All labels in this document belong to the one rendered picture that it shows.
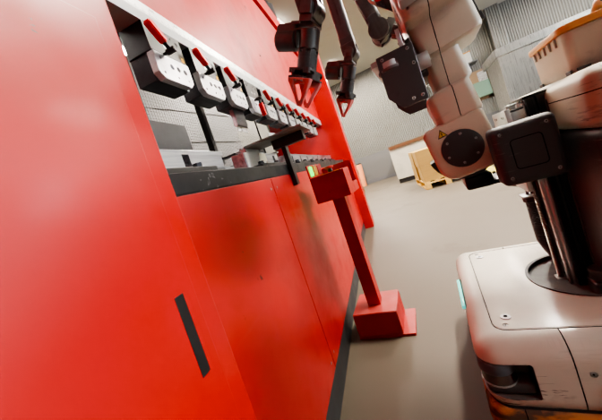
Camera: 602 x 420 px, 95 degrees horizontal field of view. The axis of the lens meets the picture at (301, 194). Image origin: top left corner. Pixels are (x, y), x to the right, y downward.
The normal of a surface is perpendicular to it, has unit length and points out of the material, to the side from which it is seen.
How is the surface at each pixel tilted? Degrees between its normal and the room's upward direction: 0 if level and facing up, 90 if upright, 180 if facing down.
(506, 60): 90
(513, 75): 90
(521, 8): 90
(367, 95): 90
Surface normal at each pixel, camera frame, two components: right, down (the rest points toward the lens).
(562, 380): -0.41, 0.18
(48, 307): 0.91, -0.30
